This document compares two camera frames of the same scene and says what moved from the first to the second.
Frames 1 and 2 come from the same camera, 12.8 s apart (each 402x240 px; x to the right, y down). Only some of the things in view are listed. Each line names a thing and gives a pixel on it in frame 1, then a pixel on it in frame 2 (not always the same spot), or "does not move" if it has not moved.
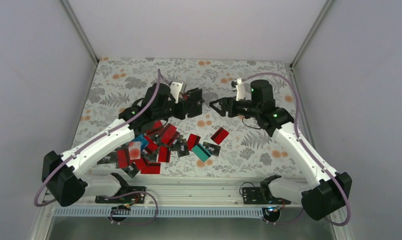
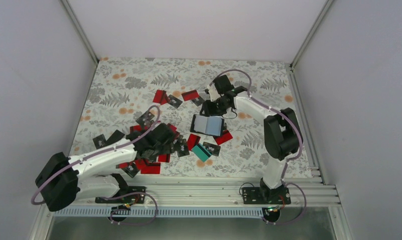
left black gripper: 182,110 → 165,145
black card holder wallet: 195,101 → 208,124
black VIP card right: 214,149 does not move
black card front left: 131,170 does not move
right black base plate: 253,195 does not move
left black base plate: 133,197 does not move
